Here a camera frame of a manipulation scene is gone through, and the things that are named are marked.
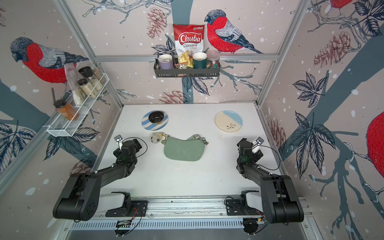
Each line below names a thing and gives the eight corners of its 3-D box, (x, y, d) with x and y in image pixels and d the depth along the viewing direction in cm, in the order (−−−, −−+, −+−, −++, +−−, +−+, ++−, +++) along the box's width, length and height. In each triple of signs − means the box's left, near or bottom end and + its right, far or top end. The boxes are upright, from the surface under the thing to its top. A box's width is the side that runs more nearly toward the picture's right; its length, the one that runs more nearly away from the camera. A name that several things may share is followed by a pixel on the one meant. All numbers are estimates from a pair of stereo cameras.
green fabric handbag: (160, 161, 92) (159, 158, 89) (164, 137, 103) (163, 134, 100) (205, 161, 92) (205, 158, 89) (204, 136, 103) (204, 134, 100)
